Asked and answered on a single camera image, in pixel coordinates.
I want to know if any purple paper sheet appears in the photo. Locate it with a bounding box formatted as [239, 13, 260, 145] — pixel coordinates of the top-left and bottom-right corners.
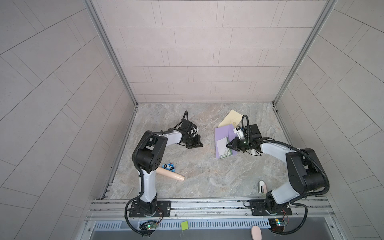
[215, 124, 238, 159]

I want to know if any yellow envelope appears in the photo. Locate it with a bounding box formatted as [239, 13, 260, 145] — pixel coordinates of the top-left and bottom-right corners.
[218, 110, 243, 128]

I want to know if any floral green card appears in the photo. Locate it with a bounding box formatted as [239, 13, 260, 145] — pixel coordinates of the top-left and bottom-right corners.
[216, 137, 233, 159]

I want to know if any white glue stick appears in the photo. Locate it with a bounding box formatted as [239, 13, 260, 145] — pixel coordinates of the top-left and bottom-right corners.
[251, 149, 261, 156]

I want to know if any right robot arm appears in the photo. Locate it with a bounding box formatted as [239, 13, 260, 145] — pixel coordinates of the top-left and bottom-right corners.
[226, 125, 330, 215]

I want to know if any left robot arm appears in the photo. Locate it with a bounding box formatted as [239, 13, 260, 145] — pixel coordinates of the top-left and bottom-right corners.
[132, 119, 203, 215]

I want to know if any blue toy car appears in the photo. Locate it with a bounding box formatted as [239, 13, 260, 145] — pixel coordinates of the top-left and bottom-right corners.
[162, 163, 175, 172]

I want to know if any beige wooden rolling pin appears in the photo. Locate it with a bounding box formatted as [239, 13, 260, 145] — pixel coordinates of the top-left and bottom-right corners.
[156, 168, 185, 182]

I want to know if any white pink stapler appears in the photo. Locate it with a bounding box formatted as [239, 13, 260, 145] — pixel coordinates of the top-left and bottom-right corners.
[259, 180, 268, 194]

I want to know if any green sticky note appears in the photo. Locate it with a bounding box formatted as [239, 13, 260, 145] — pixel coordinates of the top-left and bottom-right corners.
[181, 221, 189, 231]

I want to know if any right circuit board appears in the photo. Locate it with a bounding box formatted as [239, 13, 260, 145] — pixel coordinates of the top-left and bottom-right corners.
[269, 219, 289, 233]

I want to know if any circuit board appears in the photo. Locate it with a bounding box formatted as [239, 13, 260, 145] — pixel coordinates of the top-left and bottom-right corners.
[140, 221, 159, 231]
[269, 219, 289, 233]

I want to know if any left circuit board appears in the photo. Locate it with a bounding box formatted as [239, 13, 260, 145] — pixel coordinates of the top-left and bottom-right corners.
[140, 221, 159, 231]

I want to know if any pink oval eraser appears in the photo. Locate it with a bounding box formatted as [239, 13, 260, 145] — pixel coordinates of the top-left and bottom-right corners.
[251, 226, 262, 240]

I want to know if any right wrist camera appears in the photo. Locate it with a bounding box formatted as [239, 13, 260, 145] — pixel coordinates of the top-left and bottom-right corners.
[234, 127, 245, 140]

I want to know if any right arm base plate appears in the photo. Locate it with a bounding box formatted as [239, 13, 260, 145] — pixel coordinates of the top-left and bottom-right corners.
[244, 200, 292, 216]

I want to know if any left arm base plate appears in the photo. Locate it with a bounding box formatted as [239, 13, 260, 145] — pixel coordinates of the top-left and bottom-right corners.
[127, 199, 172, 218]

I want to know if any aluminium rail frame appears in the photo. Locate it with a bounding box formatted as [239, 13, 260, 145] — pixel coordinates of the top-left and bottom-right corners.
[85, 196, 335, 222]

